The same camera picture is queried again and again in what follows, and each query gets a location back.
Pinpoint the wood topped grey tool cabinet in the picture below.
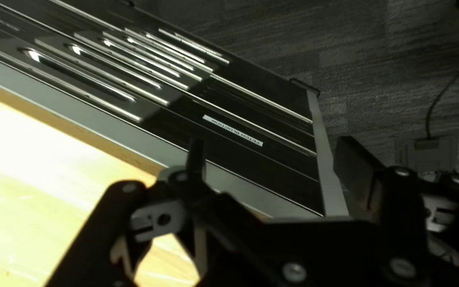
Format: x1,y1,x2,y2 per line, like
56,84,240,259
0,0,351,287

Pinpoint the grey metal tool drawer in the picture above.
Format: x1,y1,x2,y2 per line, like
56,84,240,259
0,9,327,216

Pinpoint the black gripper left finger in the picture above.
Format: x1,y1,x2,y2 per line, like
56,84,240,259
45,136,220,287

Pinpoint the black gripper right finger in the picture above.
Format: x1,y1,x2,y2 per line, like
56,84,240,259
332,133,439,287

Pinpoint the black floor cable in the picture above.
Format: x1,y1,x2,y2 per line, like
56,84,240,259
424,36,459,141

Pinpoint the grey floor outlet box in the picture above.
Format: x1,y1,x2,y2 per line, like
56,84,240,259
396,130,459,171

